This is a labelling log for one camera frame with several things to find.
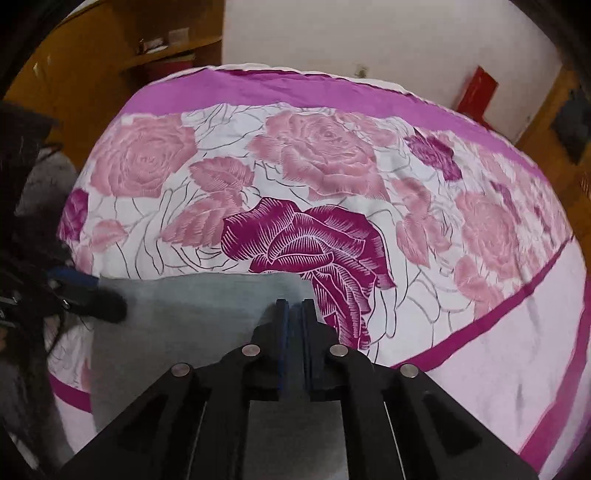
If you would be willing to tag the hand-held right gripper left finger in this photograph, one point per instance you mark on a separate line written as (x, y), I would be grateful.
(278, 364)

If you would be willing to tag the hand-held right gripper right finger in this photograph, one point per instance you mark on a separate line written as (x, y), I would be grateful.
(309, 364)

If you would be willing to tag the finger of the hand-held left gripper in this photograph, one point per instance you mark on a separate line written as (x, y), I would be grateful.
(101, 307)
(74, 277)

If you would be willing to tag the grey towel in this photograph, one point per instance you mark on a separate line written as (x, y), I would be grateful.
(184, 318)

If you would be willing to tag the pink floral bed sheet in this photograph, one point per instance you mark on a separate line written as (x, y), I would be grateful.
(323, 161)

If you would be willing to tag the red storage box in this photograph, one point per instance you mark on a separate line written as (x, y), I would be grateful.
(168, 67)

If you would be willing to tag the small box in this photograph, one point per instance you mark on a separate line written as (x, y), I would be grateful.
(153, 46)

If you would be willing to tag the red wooden chair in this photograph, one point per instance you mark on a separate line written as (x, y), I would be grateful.
(478, 94)

